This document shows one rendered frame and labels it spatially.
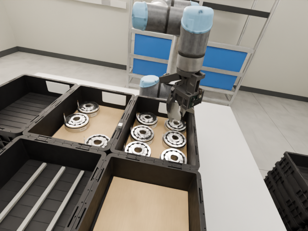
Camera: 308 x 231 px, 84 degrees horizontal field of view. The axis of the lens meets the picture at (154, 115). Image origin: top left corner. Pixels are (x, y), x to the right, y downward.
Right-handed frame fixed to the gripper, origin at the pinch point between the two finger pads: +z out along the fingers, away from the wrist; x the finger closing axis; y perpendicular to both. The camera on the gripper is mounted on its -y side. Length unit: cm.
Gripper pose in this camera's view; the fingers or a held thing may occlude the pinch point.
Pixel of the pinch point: (175, 115)
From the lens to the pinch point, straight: 65.6
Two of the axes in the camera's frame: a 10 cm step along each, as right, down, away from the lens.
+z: -0.4, 7.7, 6.4
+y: 6.0, 5.3, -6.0
